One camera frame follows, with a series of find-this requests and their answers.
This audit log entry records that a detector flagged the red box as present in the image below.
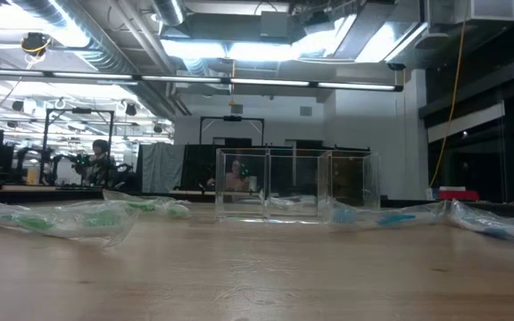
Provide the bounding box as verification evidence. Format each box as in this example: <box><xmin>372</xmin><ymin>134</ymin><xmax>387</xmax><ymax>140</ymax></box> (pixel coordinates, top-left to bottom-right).
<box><xmin>436</xmin><ymin>189</ymin><xmax>481</xmax><ymax>202</ymax></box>

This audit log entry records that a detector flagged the black aluminium table frame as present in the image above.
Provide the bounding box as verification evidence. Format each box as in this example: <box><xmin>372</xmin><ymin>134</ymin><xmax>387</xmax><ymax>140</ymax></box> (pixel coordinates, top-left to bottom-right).
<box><xmin>0</xmin><ymin>185</ymin><xmax>514</xmax><ymax>211</ymax></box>

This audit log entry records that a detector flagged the black round ceiling device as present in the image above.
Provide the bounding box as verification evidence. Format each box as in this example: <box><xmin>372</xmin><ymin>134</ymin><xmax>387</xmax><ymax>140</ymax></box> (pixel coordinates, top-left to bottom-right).
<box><xmin>19</xmin><ymin>31</ymin><xmax>54</xmax><ymax>58</ymax></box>

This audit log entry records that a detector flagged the green toothbrush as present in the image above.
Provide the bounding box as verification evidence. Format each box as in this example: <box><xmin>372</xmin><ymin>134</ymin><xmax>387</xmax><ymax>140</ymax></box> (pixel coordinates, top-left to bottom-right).
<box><xmin>0</xmin><ymin>194</ymin><xmax>141</xmax><ymax>249</ymax></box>
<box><xmin>102</xmin><ymin>188</ymin><xmax>192</xmax><ymax>219</ymax></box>

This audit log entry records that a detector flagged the long LED light bar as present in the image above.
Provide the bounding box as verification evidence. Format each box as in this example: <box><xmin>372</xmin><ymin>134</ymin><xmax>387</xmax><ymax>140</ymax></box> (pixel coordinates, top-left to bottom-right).
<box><xmin>0</xmin><ymin>66</ymin><xmax>404</xmax><ymax>93</ymax></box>

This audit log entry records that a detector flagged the person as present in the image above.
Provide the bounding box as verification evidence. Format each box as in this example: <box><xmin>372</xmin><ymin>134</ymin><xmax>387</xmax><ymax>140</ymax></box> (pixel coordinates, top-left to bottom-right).
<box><xmin>80</xmin><ymin>138</ymin><xmax>119</xmax><ymax>187</ymax></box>
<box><xmin>206</xmin><ymin>159</ymin><xmax>259</xmax><ymax>193</ymax></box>

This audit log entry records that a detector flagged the hanging yellow cable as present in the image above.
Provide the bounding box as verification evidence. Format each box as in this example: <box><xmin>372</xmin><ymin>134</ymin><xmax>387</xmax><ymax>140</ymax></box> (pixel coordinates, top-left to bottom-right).
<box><xmin>427</xmin><ymin>20</ymin><xmax>468</xmax><ymax>189</ymax></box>

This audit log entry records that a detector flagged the grey cloth cover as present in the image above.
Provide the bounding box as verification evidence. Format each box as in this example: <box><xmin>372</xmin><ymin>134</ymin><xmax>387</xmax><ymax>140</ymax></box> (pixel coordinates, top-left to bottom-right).
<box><xmin>137</xmin><ymin>142</ymin><xmax>187</xmax><ymax>194</ymax></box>

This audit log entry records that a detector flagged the clear acrylic organizer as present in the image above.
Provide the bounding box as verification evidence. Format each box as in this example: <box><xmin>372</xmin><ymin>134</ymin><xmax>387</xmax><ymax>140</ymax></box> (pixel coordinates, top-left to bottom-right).
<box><xmin>215</xmin><ymin>147</ymin><xmax>381</xmax><ymax>223</ymax></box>

